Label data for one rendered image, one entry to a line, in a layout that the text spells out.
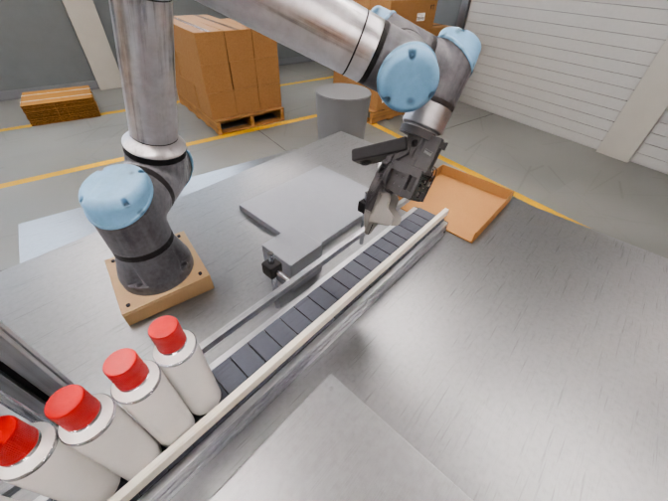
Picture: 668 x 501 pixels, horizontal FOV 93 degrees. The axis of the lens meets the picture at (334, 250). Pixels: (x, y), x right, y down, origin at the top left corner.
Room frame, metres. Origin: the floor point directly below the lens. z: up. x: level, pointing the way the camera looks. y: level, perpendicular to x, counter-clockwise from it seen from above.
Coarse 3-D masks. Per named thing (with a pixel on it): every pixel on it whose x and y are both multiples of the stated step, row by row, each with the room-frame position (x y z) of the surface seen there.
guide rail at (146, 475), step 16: (432, 224) 0.65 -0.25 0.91; (416, 240) 0.59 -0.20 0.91; (400, 256) 0.54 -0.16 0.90; (352, 288) 0.42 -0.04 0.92; (336, 304) 0.38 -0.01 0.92; (320, 320) 0.34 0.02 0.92; (304, 336) 0.30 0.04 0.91; (288, 352) 0.27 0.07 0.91; (272, 368) 0.25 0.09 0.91; (256, 384) 0.22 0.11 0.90; (224, 400) 0.19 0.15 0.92; (240, 400) 0.20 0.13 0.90; (208, 416) 0.17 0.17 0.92; (192, 432) 0.14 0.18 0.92; (176, 448) 0.12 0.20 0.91; (160, 464) 0.11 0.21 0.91; (144, 480) 0.09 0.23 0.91; (112, 496) 0.07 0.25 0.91; (128, 496) 0.07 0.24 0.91
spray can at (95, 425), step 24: (48, 408) 0.11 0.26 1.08; (72, 408) 0.11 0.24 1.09; (96, 408) 0.12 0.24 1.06; (120, 408) 0.13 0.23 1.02; (72, 432) 0.10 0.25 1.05; (96, 432) 0.10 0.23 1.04; (120, 432) 0.11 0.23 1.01; (144, 432) 0.13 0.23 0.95; (96, 456) 0.09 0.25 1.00; (120, 456) 0.10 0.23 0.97; (144, 456) 0.11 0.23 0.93
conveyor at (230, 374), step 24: (408, 216) 0.73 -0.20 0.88; (432, 216) 0.73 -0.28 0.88; (384, 240) 0.62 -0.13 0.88; (360, 264) 0.52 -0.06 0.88; (336, 288) 0.45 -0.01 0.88; (288, 312) 0.38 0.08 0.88; (312, 312) 0.38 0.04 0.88; (264, 336) 0.32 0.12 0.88; (288, 336) 0.32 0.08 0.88; (312, 336) 0.33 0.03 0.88; (240, 360) 0.27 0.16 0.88; (264, 360) 0.28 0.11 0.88; (288, 360) 0.28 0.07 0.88; (240, 384) 0.23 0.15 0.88
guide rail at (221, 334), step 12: (348, 240) 0.52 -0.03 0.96; (336, 252) 0.48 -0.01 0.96; (312, 264) 0.44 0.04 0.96; (300, 276) 0.40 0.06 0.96; (276, 288) 0.37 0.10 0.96; (288, 288) 0.38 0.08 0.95; (264, 300) 0.34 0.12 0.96; (252, 312) 0.32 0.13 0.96; (228, 324) 0.29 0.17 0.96; (240, 324) 0.30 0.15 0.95; (216, 336) 0.27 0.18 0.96; (204, 348) 0.25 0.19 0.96; (0, 492) 0.06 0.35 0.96; (12, 492) 0.06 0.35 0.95
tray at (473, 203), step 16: (448, 176) 1.05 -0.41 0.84; (464, 176) 1.02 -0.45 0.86; (432, 192) 0.94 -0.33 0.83; (448, 192) 0.94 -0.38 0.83; (464, 192) 0.95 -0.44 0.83; (480, 192) 0.95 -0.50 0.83; (496, 192) 0.94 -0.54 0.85; (512, 192) 0.90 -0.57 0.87; (432, 208) 0.84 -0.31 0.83; (448, 208) 0.85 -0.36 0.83; (464, 208) 0.85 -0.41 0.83; (480, 208) 0.86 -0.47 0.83; (496, 208) 0.86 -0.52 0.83; (448, 224) 0.76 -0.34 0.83; (464, 224) 0.77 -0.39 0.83; (480, 224) 0.77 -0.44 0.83
